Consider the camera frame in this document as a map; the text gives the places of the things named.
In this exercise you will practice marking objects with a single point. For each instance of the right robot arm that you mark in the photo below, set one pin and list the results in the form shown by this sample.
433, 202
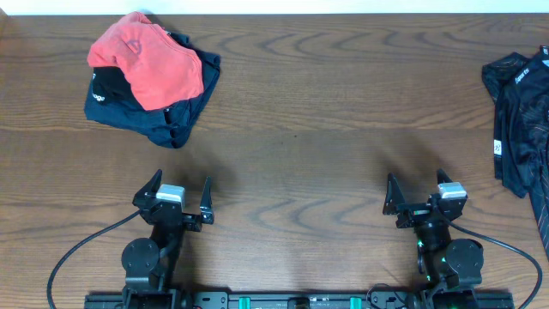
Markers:
452, 266

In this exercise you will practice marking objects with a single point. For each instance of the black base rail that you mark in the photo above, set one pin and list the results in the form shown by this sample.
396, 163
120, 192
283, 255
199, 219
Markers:
371, 300

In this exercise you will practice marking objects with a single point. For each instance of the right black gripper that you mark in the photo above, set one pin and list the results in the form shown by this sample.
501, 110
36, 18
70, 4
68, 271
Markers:
395, 204

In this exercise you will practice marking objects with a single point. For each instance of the navy folded garment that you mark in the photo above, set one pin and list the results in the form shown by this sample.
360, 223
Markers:
110, 101

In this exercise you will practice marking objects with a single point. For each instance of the black printed cycling jersey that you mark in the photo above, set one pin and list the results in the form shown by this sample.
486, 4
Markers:
518, 87

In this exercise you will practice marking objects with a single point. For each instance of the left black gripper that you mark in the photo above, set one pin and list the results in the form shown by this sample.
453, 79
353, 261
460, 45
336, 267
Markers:
193, 225

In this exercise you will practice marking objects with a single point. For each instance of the red folded shirt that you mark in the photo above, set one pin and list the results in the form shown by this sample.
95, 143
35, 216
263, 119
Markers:
159, 70

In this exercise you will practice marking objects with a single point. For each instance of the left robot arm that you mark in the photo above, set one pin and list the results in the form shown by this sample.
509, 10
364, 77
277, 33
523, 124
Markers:
149, 263

